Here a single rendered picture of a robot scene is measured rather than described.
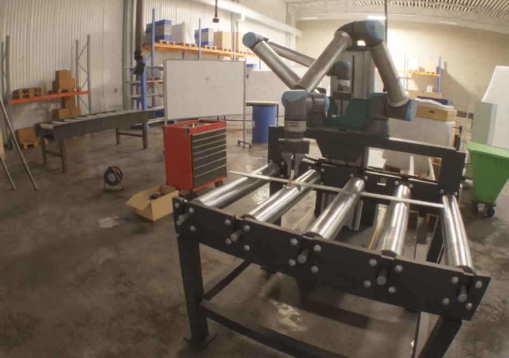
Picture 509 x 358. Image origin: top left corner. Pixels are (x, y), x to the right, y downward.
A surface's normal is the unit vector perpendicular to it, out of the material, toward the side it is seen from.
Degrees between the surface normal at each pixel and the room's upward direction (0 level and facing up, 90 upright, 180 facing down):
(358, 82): 90
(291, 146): 90
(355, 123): 90
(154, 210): 90
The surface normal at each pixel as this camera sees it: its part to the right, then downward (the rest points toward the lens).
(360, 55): -0.52, 0.24
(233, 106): 0.56, 0.24
